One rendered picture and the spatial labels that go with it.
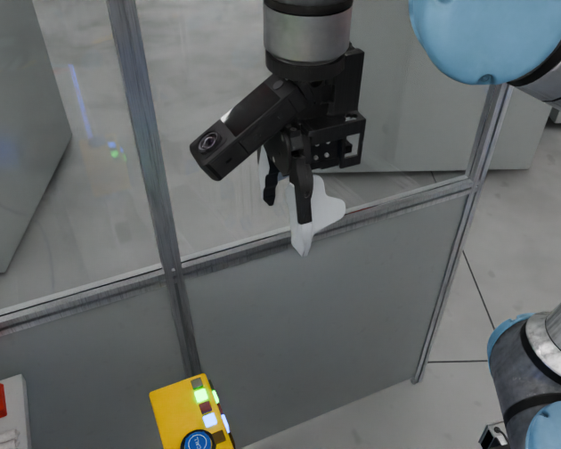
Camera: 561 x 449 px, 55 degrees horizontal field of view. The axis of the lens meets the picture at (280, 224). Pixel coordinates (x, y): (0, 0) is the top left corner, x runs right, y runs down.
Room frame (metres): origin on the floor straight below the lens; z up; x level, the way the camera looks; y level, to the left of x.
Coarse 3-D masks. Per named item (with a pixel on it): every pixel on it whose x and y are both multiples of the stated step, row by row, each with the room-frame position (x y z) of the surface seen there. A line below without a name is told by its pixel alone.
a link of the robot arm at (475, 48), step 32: (416, 0) 0.30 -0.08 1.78; (448, 0) 0.28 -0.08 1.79; (480, 0) 0.27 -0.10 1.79; (512, 0) 0.27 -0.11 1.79; (544, 0) 0.27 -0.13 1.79; (416, 32) 0.31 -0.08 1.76; (448, 32) 0.27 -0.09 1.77; (480, 32) 0.27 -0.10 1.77; (512, 32) 0.27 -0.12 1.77; (544, 32) 0.27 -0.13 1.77; (448, 64) 0.27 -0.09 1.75; (480, 64) 0.27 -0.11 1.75; (512, 64) 0.27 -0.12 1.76; (544, 64) 0.29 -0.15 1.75; (544, 96) 0.30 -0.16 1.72
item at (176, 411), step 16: (176, 384) 0.50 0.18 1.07; (208, 384) 0.50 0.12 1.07; (160, 400) 0.47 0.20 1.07; (176, 400) 0.47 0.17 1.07; (192, 400) 0.47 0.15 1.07; (208, 400) 0.47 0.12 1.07; (160, 416) 0.44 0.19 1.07; (176, 416) 0.44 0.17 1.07; (192, 416) 0.44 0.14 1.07; (160, 432) 0.42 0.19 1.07; (176, 432) 0.42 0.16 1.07; (192, 432) 0.42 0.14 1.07; (208, 432) 0.42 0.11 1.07; (224, 432) 0.42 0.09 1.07; (176, 448) 0.39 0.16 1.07; (224, 448) 0.39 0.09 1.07
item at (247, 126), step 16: (272, 80) 0.46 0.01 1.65; (288, 80) 0.45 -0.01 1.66; (256, 96) 0.45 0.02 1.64; (272, 96) 0.44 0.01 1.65; (288, 96) 0.43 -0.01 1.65; (240, 112) 0.44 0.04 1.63; (256, 112) 0.43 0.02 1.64; (272, 112) 0.42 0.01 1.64; (288, 112) 0.43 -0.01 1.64; (208, 128) 0.44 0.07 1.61; (224, 128) 0.43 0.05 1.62; (240, 128) 0.42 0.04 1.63; (256, 128) 0.41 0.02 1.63; (272, 128) 0.42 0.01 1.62; (192, 144) 0.43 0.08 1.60; (208, 144) 0.41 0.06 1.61; (224, 144) 0.40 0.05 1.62; (240, 144) 0.41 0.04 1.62; (256, 144) 0.41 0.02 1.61; (208, 160) 0.39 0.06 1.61; (224, 160) 0.40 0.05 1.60; (240, 160) 0.40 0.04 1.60; (224, 176) 0.40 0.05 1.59
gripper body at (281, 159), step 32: (288, 64) 0.43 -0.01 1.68; (352, 64) 0.46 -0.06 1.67; (320, 96) 0.45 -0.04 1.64; (352, 96) 0.46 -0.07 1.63; (288, 128) 0.43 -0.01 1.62; (320, 128) 0.43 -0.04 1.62; (352, 128) 0.44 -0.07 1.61; (288, 160) 0.42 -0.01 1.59; (320, 160) 0.44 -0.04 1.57; (352, 160) 0.44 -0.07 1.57
